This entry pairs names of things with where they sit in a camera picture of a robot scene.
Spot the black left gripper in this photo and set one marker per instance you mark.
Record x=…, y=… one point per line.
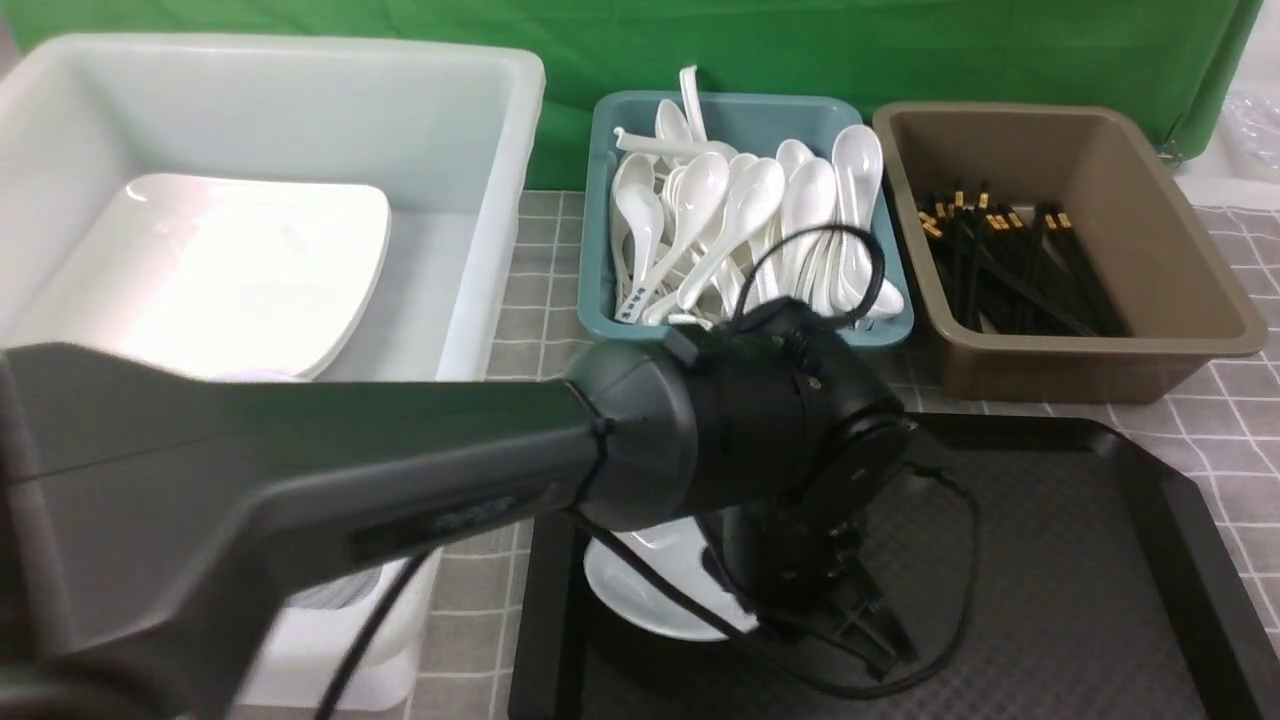
x=796, y=566

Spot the bundle of black chopsticks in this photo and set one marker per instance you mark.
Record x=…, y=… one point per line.
x=1019, y=272

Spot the pile of white soup spoons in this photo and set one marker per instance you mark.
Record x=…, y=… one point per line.
x=751, y=229

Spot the large white plastic bin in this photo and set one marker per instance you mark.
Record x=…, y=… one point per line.
x=443, y=130

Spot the brown plastic chopstick bin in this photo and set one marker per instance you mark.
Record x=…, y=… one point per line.
x=1183, y=301

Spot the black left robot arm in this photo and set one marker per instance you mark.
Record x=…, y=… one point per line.
x=161, y=522

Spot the white ceramic soup spoon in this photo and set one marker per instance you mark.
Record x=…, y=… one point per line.
x=628, y=142

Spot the black serving tray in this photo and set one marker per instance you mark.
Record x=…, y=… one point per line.
x=1104, y=592

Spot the white square plate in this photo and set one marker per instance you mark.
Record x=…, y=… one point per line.
x=217, y=278

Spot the green backdrop cloth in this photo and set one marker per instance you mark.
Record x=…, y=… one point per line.
x=1164, y=64

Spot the clear plastic bag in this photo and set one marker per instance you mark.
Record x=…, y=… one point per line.
x=1250, y=122

